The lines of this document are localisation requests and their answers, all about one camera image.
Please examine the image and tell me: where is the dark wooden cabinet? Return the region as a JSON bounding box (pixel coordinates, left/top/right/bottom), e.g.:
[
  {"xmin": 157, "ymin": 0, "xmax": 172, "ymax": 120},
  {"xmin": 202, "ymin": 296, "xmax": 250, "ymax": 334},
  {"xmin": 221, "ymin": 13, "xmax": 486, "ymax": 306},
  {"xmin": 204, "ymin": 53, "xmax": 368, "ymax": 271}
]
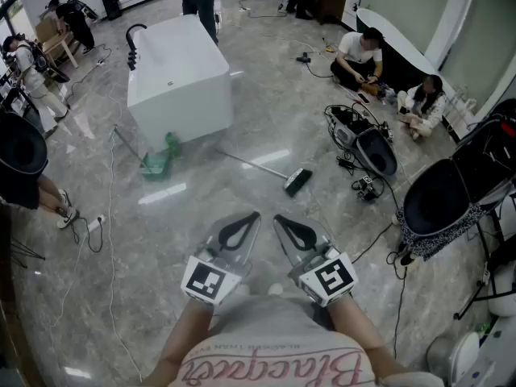
[{"xmin": 314, "ymin": 0, "xmax": 350, "ymax": 26}]

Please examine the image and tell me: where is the black box cabinet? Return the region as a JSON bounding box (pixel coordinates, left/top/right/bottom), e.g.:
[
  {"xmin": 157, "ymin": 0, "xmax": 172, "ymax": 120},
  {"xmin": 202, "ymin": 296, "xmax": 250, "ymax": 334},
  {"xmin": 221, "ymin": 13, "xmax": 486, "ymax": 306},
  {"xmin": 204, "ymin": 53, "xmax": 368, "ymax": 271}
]
[{"xmin": 98, "ymin": 0, "xmax": 123, "ymax": 22}]

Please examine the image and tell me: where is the green long-handled dustpan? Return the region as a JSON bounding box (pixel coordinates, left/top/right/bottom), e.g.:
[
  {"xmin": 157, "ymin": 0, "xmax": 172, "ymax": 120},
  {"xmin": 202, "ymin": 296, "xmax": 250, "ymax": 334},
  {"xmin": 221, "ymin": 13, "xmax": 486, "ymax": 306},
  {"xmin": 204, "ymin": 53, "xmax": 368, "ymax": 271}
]
[{"xmin": 112, "ymin": 123, "xmax": 175, "ymax": 183}]

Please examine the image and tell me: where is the white power strip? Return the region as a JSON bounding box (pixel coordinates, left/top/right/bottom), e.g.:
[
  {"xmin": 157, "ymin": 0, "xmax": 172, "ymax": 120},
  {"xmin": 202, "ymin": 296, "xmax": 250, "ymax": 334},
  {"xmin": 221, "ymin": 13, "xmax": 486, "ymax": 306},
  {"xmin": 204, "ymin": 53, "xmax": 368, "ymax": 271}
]
[{"xmin": 85, "ymin": 214, "xmax": 107, "ymax": 233}]

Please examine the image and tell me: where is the white rectangular bathtub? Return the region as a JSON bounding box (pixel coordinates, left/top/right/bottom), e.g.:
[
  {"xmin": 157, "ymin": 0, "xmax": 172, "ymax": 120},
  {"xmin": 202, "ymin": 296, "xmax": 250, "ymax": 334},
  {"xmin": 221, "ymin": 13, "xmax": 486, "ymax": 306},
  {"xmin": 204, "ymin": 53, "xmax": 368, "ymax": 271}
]
[{"xmin": 126, "ymin": 13, "xmax": 235, "ymax": 153}]

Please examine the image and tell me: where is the long black floor cable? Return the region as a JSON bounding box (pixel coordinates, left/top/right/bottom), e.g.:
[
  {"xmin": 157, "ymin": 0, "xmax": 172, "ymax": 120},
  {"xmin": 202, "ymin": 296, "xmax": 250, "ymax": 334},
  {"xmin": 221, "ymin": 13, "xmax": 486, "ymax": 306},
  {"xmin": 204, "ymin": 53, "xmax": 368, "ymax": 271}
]
[{"xmin": 350, "ymin": 223, "xmax": 409, "ymax": 360}]

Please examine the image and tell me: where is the person's right forearm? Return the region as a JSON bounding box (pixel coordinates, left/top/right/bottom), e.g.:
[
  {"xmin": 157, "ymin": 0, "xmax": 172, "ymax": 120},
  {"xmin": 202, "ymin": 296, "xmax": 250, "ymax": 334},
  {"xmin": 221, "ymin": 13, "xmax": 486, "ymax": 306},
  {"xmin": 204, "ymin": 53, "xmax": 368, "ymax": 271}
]
[{"xmin": 327, "ymin": 294, "xmax": 409, "ymax": 381}]

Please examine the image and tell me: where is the spare hand-held gripper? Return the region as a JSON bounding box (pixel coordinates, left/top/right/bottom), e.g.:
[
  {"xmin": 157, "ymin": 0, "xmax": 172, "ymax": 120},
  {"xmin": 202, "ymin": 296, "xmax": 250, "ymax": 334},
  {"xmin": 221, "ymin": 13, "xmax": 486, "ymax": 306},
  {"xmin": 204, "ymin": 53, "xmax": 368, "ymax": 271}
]
[{"xmin": 351, "ymin": 176, "xmax": 383, "ymax": 202}]

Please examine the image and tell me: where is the black wire tripod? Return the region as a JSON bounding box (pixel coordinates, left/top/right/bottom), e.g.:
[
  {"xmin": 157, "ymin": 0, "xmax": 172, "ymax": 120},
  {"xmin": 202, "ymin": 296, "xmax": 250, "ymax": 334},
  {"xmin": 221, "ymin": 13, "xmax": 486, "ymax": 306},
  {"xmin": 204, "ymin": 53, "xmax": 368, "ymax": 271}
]
[{"xmin": 9, "ymin": 237, "xmax": 46, "ymax": 268}]

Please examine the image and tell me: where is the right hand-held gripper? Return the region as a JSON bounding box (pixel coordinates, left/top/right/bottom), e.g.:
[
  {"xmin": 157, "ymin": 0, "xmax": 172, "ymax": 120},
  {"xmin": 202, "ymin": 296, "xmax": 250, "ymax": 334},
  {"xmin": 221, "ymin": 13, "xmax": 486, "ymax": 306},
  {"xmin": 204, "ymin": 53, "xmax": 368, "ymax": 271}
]
[{"xmin": 273, "ymin": 214, "xmax": 360, "ymax": 309}]

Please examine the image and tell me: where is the white toilet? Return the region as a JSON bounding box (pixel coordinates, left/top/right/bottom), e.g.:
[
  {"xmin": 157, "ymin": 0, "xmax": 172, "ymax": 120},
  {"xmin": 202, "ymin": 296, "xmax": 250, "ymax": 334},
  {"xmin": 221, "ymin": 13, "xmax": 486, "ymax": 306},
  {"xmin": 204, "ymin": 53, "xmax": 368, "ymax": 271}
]
[{"xmin": 426, "ymin": 330, "xmax": 496, "ymax": 387}]

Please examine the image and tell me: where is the person's grey printed shirt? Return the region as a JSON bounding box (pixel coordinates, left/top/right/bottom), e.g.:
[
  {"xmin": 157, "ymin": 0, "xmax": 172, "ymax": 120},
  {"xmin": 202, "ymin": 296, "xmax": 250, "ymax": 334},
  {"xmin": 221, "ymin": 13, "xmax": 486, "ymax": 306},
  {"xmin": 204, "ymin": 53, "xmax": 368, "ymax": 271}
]
[{"xmin": 167, "ymin": 293, "xmax": 445, "ymax": 387}]

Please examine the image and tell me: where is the black-bristled broom with metal handle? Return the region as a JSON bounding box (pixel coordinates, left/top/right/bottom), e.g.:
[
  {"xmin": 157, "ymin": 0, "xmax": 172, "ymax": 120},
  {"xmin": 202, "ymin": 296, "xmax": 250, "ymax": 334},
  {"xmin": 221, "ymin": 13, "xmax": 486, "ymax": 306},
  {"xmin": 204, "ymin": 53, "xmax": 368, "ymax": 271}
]
[{"xmin": 214, "ymin": 148, "xmax": 314, "ymax": 199}]

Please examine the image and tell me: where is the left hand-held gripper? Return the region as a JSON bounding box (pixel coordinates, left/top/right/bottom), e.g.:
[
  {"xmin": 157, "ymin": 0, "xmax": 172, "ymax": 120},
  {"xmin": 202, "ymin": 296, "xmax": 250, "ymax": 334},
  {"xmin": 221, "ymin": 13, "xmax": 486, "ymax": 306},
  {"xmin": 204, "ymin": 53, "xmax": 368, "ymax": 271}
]
[{"xmin": 180, "ymin": 210, "xmax": 262, "ymax": 308}]

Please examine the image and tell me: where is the green brush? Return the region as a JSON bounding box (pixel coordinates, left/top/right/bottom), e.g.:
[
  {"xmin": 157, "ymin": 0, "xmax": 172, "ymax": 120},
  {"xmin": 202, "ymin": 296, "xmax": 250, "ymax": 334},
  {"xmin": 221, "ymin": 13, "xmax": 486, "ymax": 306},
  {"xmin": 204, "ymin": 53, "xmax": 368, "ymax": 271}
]
[{"xmin": 164, "ymin": 131, "xmax": 184, "ymax": 159}]

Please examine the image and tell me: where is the person's left forearm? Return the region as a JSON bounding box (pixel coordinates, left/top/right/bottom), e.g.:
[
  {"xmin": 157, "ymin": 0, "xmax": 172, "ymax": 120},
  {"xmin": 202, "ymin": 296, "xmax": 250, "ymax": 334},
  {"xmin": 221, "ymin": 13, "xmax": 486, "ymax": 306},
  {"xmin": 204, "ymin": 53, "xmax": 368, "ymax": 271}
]
[{"xmin": 141, "ymin": 298, "xmax": 215, "ymax": 387}]

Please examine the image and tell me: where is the black bathtub faucet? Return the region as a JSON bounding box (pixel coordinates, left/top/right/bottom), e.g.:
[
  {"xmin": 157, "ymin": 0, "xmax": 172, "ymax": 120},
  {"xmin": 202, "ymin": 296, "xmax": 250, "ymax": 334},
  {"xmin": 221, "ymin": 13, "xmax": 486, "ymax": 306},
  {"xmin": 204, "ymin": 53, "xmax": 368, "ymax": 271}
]
[{"xmin": 125, "ymin": 23, "xmax": 149, "ymax": 71}]

